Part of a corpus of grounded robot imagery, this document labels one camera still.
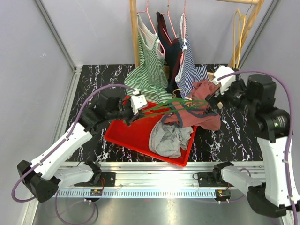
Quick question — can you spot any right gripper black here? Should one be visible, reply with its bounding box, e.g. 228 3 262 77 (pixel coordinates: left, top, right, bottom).
205 76 256 116

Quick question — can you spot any red tank top grey trim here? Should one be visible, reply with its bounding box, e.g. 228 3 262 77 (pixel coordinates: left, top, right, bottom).
161 80 221 131

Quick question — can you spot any green plastic hanger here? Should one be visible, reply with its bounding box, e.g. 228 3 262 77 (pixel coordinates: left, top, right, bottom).
138 98 208 120

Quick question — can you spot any blue white striped tank top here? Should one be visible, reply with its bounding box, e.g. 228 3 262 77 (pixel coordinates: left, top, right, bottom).
175 19 209 98

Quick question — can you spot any pink wire hanger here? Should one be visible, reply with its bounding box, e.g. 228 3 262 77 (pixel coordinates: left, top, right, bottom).
180 0 188 69
136 0 165 55
161 0 177 38

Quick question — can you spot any navy maroon tank top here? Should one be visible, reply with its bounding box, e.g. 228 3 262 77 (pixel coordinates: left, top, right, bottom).
156 12 182 94

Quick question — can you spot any yellow plastic hanger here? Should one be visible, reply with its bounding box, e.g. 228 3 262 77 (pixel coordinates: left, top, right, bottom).
232 9 246 69

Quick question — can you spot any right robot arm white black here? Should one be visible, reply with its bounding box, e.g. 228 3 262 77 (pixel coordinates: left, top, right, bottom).
206 73 300 218

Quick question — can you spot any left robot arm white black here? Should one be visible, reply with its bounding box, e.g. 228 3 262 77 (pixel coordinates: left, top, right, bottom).
17 94 148 203

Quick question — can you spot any green white striped tank top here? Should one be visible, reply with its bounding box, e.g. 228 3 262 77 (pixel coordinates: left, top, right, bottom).
124 15 173 104

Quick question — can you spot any red plastic tray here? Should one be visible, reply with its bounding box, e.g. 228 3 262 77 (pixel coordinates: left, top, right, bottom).
104 102 197 167

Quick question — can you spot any wooden clothes rack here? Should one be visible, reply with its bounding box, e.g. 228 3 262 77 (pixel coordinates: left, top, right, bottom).
129 0 264 68

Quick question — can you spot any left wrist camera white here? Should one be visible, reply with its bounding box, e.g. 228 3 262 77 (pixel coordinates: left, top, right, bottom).
130 88 148 115

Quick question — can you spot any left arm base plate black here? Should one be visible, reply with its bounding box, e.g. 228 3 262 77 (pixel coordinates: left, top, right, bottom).
75 172 116 187

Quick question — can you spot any aluminium frame rail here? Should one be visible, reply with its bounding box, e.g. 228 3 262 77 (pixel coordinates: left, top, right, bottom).
22 65 291 225

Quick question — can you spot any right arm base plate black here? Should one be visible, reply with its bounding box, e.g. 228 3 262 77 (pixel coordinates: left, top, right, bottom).
193 172 224 187

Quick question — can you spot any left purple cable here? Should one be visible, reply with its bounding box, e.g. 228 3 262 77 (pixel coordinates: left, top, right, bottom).
11 84 139 223

